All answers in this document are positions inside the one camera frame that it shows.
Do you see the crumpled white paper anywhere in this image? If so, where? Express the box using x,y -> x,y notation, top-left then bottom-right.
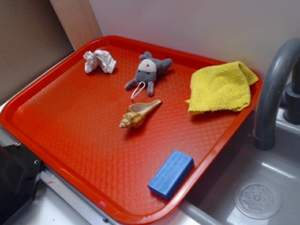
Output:
83,50 -> 116,74

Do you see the dark grey faucet handle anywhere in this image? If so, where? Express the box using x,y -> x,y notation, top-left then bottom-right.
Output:
283,59 -> 300,125

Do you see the red plastic tray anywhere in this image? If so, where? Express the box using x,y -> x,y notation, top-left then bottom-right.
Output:
0,36 -> 263,225

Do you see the round sink drain cover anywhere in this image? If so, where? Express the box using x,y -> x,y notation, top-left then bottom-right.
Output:
234,179 -> 282,220

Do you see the tan spiral seashell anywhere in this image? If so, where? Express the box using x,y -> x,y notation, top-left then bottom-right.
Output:
119,99 -> 162,129

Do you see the light wooden board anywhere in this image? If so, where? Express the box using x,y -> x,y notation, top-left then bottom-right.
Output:
50,0 -> 102,50

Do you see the grey plush mouse toy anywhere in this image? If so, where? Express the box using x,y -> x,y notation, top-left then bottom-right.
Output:
125,52 -> 173,96

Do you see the black box with screws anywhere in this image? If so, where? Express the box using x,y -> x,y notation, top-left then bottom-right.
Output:
0,143 -> 44,225

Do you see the blue rectangular block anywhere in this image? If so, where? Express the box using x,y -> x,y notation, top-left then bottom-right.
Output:
148,150 -> 194,200

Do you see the grey plastic sink basin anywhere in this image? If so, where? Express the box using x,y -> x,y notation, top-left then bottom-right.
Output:
180,106 -> 300,225

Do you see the yellow terry cloth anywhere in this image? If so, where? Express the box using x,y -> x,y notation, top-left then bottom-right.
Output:
186,61 -> 259,115

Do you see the grey curved faucet spout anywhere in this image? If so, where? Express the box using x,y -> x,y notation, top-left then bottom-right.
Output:
253,37 -> 300,150

